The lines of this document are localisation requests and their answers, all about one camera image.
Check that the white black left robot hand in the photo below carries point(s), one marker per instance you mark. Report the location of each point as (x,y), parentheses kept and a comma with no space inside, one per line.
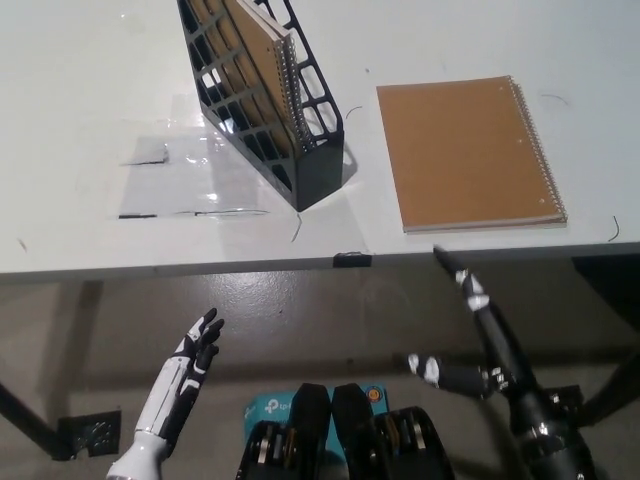
(175,380)

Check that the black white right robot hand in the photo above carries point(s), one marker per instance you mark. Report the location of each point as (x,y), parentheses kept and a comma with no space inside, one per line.
(500,350)

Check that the brown spiral notebook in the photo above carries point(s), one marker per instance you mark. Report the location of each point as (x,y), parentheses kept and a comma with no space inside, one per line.
(460,150)
(260,60)

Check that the black lattice book holder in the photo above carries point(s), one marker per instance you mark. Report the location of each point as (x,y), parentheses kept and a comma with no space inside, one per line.
(320,165)

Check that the teal tp-link box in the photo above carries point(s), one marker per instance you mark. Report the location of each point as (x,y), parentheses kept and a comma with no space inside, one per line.
(267,407)

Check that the small black tape piece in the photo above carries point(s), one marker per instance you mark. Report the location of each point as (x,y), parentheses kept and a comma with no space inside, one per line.
(353,259)

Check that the clear plastic sheet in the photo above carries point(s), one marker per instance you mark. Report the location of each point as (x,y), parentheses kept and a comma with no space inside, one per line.
(200,190)

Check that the grey paper patch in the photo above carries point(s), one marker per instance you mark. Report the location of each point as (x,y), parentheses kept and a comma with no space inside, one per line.
(144,151)

